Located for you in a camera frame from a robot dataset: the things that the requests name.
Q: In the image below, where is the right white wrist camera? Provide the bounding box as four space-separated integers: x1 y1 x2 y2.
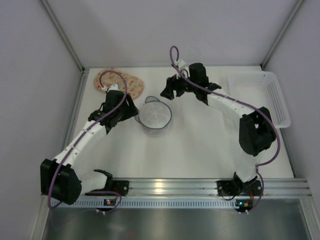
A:
173 59 187 71

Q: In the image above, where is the purple cable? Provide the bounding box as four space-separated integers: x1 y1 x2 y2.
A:
47 70 129 213
169 45 281 213

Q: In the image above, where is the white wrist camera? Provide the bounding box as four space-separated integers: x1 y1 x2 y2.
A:
173 59 187 71
102 84 120 93

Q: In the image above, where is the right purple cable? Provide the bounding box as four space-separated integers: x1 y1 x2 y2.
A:
169 45 281 213

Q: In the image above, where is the clear plastic dome insert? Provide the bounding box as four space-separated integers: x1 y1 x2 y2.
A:
134 96 173 137

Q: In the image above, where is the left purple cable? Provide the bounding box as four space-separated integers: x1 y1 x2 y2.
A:
47 70 129 213

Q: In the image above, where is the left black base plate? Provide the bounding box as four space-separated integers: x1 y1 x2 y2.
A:
85 169 129 197

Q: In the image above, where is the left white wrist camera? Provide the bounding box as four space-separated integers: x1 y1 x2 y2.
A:
102 84 120 93

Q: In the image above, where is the grey slotted cable duct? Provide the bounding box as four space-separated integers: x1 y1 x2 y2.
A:
73 198 253 209

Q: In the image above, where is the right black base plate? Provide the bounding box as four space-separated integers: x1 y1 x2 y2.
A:
216 179 262 197

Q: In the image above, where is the pink floral mesh laundry bag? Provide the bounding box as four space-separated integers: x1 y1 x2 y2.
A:
93 67 144 100

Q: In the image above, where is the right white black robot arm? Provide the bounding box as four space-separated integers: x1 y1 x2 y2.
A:
160 63 277 183

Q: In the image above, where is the white plastic basket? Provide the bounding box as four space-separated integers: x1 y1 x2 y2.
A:
228 71 291 129

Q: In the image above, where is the aluminium mounting rail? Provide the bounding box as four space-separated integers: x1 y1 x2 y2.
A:
39 177 312 198

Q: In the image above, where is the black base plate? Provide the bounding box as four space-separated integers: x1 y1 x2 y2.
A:
85 169 129 197
216 179 262 197

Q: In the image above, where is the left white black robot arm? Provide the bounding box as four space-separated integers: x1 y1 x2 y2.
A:
40 89 139 205

